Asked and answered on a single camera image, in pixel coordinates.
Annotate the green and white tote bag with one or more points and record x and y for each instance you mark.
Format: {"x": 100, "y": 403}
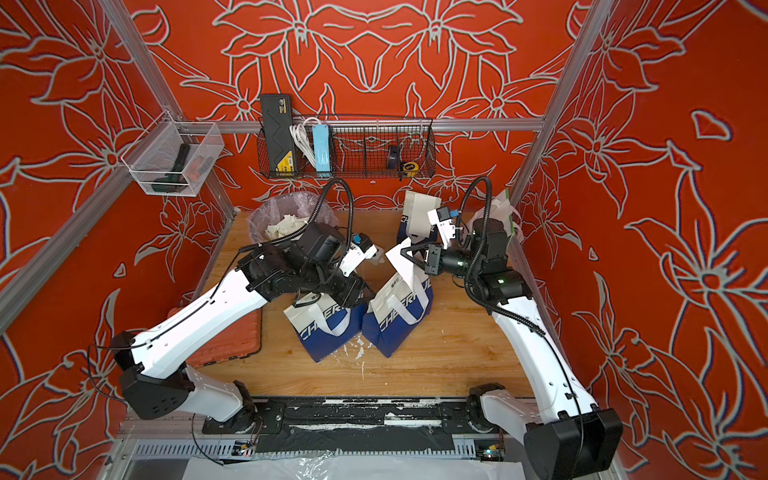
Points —
{"x": 503, "y": 210}

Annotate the orange plastic tool case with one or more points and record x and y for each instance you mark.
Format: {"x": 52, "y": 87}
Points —
{"x": 239, "y": 340}

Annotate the pink trash bag liner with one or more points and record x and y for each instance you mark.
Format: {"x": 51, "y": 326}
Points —
{"x": 294, "y": 210}

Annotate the light blue tag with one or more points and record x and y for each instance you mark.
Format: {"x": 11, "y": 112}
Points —
{"x": 321, "y": 147}

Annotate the black mesh trash bin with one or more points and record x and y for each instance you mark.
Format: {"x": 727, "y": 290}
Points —
{"x": 294, "y": 219}

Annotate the yellow tape roll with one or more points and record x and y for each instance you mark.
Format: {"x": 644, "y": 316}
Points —
{"x": 410, "y": 168}

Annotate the small navy paper bag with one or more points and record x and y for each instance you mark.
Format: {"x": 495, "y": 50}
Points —
{"x": 414, "y": 223}

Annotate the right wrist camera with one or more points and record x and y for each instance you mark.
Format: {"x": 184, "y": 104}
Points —
{"x": 447, "y": 222}

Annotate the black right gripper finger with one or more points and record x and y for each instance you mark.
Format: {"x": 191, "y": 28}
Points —
{"x": 418, "y": 262}
{"x": 419, "y": 254}

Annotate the white and navy bag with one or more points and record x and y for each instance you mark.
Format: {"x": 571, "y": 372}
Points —
{"x": 399, "y": 306}
{"x": 322, "y": 325}

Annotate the black wire wall basket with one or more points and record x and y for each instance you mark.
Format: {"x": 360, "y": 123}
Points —
{"x": 358, "y": 147}

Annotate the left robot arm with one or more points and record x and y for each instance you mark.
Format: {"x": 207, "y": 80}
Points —
{"x": 156, "y": 379}

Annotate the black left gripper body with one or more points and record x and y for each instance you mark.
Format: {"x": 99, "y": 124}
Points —
{"x": 347, "y": 290}

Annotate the black power adapter box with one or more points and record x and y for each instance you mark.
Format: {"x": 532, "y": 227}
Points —
{"x": 277, "y": 119}

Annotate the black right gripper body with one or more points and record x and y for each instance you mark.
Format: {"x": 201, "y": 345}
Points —
{"x": 454, "y": 264}

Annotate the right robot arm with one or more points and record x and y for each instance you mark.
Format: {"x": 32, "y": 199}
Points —
{"x": 567, "y": 435}

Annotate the clear plastic wall bin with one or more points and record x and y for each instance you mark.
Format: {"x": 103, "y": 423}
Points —
{"x": 169, "y": 160}

